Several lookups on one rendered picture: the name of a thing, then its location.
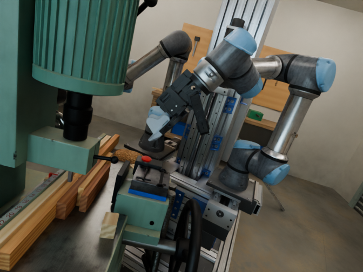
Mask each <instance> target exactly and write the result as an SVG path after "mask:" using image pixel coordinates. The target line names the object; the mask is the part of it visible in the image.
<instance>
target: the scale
mask: <svg viewBox="0 0 363 272"><path fill-rule="evenodd" d="M64 171H65V170H63V169H59V170H58V171H57V172H56V173H55V174H58V175H52V176H51V177H49V178H48V179H47V180H46V181H44V182H43V183H42V184H41V185H40V186H39V187H37V188H36V189H35V190H34V191H33V192H31V193H30V194H29V195H28V196H27V197H25V198H24V199H23V200H22V201H21V202H19V203H18V204H17V205H15V206H14V208H12V209H11V210H10V211H8V212H7V213H6V214H5V215H3V216H2V217H1V218H0V227H1V226H2V225H3V224H4V223H5V222H7V221H8V219H10V218H11V217H12V216H13V215H15V214H16V213H17V212H18V211H19V210H20V209H21V208H22V207H24V206H25V205H26V204H27V203H28V202H29V201H30V200H32V199H33V198H34V197H35V196H36V195H37V194H38V193H39V192H41V191H42V190H43V189H44V188H45V187H46V186H47V185H48V184H50V183H51V182H52V181H53V180H54V179H55V178H56V177H58V176H59V175H60V174H61V173H63V172H64Z"/></svg>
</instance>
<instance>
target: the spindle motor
mask: <svg viewBox="0 0 363 272"><path fill-rule="evenodd" d="M139 2H140V0H36V3H35V27H34V39H33V63H32V77H33V78H35V79H36V80H38V81H40V82H43V83H45V84H48V85H50V86H53V87H56V88H58V89H62V90H66V91H70V92H74V93H80V94H86V95H91V96H119V95H122V94H123V90H124V83H125V78H126V72H127V66H128V63H129V57H130V51H131V45H132V40H133V34H134V30H135V25H136V19H137V13H138V8H139Z"/></svg>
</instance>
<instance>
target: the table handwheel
mask: <svg viewBox="0 0 363 272"><path fill-rule="evenodd" d="M190 212H191V235H190V240H189V239H187V235H188V227H189V217H190ZM201 237H202V215H201V209H200V205H199V203H198V201H197V200H195V199H189V200H188V201H187V202H186V204H185V205H184V207H183V209H182V211H181V214H180V217H179V220H178V223H177V227H176V231H175V234H174V239H173V241H172V240H168V239H163V238H160V239H159V242H158V245H157V246H153V245H150V244H146V243H140V242H136V241H131V240H126V239H123V240H122V244H125V245H128V246H133V247H138V248H143V249H148V250H153V251H157V252H161V253H166V254H170V262H169V270H168V272H179V269H180V266H181V264H182V262H185V263H186V267H185V271H184V272H197V270H198V264H199V258H200V249H201Z"/></svg>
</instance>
